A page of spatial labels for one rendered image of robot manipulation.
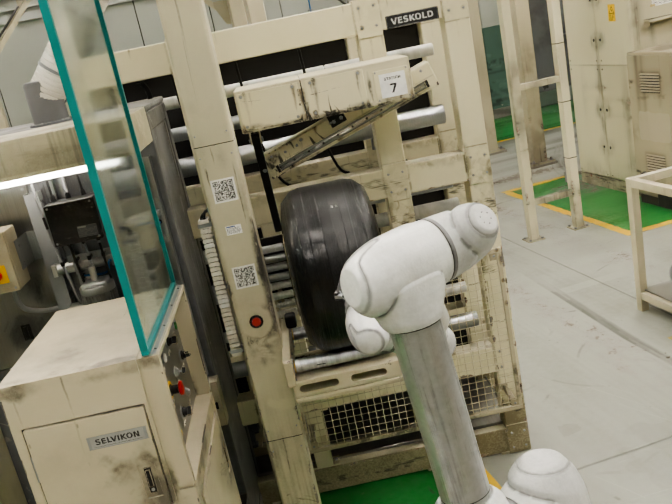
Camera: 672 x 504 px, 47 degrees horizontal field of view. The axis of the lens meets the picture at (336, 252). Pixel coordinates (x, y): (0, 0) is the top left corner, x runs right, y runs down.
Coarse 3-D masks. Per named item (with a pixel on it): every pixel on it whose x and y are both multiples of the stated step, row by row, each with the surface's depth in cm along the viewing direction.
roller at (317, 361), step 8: (328, 352) 254; (336, 352) 254; (344, 352) 253; (352, 352) 253; (384, 352) 254; (296, 360) 254; (304, 360) 253; (312, 360) 253; (320, 360) 253; (328, 360) 253; (336, 360) 253; (344, 360) 253; (352, 360) 254; (296, 368) 252; (304, 368) 253; (312, 368) 253
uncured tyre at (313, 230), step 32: (288, 192) 257; (320, 192) 246; (352, 192) 244; (288, 224) 241; (320, 224) 236; (352, 224) 236; (288, 256) 240; (320, 256) 233; (320, 288) 233; (320, 320) 238
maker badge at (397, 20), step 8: (424, 8) 288; (432, 8) 288; (392, 16) 288; (400, 16) 288; (408, 16) 288; (416, 16) 288; (424, 16) 289; (432, 16) 289; (392, 24) 288; (400, 24) 289; (408, 24) 289
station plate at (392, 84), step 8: (392, 72) 262; (400, 72) 263; (384, 80) 263; (392, 80) 263; (400, 80) 263; (384, 88) 264; (392, 88) 264; (400, 88) 264; (384, 96) 264; (392, 96) 265
